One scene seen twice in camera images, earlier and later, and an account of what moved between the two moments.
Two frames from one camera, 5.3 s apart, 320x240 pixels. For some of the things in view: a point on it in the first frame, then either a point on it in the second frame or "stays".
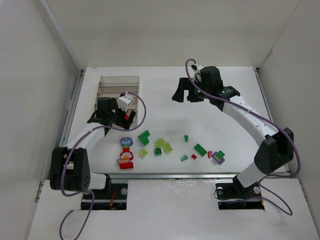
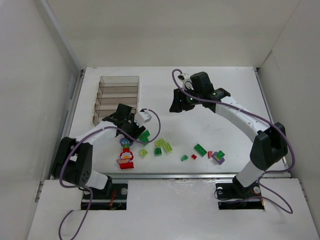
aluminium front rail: [166, 175] stays
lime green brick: [167, 147] stays
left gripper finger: [129, 122] -> [128, 137]
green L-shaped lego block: [143, 137] stays
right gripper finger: [193, 97] -> [188, 104]
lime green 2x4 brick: [160, 142] stays
